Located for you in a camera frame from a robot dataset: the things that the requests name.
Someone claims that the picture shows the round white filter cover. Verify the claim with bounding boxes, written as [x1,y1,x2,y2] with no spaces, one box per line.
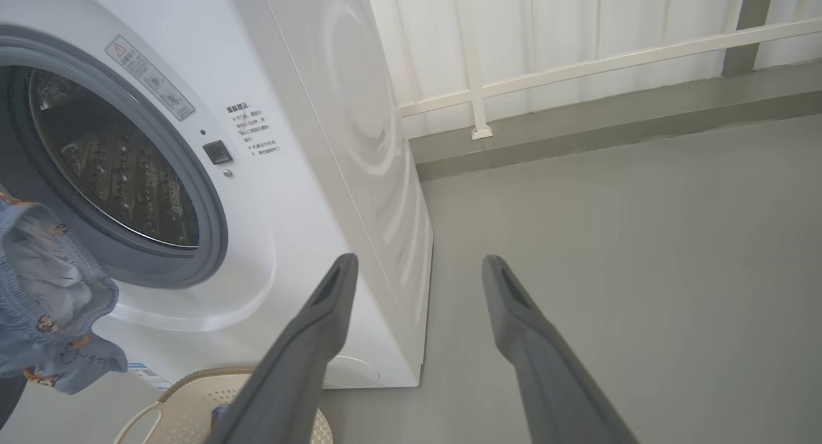
[324,356,380,388]

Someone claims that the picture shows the steel washing drum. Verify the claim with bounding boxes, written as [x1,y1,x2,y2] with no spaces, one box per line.
[29,68,200,249]

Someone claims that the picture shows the blue energy label sticker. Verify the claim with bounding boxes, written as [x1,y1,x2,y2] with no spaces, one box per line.
[127,362,173,391]

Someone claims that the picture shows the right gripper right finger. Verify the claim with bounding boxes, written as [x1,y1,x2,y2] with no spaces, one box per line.
[482,255,640,444]

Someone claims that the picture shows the blue garment with white lining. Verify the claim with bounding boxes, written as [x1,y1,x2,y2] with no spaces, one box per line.
[0,187,129,396]

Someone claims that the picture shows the white front-load washing machine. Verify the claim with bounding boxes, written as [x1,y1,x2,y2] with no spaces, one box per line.
[0,0,434,391]

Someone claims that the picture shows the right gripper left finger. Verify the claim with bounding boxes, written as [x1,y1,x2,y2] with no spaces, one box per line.
[205,253,359,444]

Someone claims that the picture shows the black door latch socket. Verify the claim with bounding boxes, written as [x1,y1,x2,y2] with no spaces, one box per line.
[202,140,233,166]

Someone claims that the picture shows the white pleated curtain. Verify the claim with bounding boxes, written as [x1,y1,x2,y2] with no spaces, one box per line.
[366,0,822,139]

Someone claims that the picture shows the cream perforated laundry basket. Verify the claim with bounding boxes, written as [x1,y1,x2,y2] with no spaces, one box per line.
[114,366,335,444]

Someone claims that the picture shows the grey warning sticker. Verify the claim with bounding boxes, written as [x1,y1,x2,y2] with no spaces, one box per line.
[105,35,196,121]

